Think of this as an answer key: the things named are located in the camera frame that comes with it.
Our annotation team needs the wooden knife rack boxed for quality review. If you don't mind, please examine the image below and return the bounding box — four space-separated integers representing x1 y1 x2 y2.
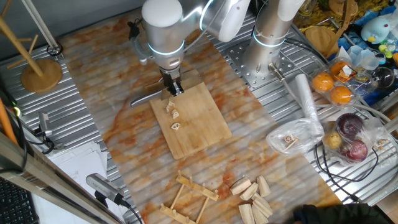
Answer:
160 170 220 224

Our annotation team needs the orange fruit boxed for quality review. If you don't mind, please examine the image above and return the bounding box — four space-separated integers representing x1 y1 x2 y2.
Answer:
329 60 351 78
329 85 353 105
312 72 335 93

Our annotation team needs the metal cable connector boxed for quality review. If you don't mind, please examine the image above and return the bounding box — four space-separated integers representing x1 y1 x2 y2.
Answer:
267 62 286 82

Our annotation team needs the clear plastic bag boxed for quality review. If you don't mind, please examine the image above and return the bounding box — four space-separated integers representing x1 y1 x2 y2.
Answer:
266 73 325 156

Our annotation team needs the steel cleaver knife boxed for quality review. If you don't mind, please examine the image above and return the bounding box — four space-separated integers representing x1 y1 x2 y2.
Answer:
129 70 205 108

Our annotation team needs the clear plastic measuring cup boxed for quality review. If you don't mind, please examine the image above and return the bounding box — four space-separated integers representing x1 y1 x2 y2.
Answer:
347 45 387 71

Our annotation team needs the black keyboard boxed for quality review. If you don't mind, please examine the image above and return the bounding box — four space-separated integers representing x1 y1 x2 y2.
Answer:
0 177 40 224

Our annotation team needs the crinkled clear produce bag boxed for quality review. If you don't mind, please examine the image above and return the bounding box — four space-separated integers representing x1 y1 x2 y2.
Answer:
322 111 391 166

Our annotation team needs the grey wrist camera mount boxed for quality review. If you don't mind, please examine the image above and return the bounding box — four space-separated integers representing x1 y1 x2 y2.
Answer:
127 20 155 66

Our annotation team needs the orange marble pattern mat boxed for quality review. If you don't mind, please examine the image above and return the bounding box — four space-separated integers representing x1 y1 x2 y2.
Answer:
58 0 346 224

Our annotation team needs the yellow pear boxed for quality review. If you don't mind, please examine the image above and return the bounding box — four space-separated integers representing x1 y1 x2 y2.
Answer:
322 130 343 150

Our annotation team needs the small wooden stand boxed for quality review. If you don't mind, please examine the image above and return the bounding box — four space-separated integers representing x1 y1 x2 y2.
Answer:
328 0 359 17

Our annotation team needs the round wooden disc stand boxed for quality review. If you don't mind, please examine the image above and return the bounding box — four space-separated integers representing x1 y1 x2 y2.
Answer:
304 26 340 58

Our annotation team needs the blue cloth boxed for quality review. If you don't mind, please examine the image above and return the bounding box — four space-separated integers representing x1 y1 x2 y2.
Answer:
337 6 398 62

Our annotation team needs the clear plastic fruit tray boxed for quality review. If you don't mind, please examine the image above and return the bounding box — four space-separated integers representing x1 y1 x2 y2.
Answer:
309 57 379 108

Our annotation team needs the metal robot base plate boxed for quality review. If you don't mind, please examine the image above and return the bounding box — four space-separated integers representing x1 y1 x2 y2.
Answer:
226 39 296 90

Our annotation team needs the wooden cutting board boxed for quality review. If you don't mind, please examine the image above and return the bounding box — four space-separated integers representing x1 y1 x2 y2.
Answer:
149 68 233 161

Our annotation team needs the dark glass bowl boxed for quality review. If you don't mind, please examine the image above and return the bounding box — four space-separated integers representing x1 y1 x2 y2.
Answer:
371 67 396 90

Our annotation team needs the glass jar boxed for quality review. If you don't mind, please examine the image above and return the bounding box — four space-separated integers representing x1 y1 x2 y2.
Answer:
297 0 315 17

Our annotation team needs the black table cable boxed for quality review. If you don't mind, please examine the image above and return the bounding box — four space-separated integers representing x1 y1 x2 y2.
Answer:
313 142 380 203

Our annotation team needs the blue plush toy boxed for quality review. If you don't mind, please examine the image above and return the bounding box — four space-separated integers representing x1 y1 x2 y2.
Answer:
360 15 392 45

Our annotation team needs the thin lotus root stick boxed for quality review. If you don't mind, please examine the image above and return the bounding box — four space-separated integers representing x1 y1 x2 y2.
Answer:
283 138 300 152

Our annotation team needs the stack of white papers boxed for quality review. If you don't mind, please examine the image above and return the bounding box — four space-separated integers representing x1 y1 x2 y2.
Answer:
46 141 125 224

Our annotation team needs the orange pole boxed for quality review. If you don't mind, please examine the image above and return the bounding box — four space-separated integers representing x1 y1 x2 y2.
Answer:
0 96 19 146

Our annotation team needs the white slanted pole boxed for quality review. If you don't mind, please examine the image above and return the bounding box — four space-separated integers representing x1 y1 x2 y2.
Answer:
21 0 60 52

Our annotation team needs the large grey cylindrical camera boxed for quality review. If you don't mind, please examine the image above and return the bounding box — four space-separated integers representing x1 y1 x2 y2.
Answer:
86 173 127 208

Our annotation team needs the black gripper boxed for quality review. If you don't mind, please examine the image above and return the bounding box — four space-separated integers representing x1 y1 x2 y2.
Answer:
159 68 185 96

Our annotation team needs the purple onion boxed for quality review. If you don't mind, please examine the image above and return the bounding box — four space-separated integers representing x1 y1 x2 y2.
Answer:
340 139 369 162
336 113 364 140

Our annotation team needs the forearm in dark sleeve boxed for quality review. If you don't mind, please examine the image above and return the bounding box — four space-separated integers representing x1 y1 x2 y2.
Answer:
292 203 395 224

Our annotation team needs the aluminium frame beam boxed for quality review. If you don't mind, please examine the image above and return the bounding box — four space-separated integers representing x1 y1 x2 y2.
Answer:
0 130 125 224

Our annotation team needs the small green toy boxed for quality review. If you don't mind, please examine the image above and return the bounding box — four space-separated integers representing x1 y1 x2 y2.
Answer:
377 43 394 59

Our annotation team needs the black cable ring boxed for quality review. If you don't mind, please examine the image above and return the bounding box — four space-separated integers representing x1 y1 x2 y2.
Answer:
46 42 65 58

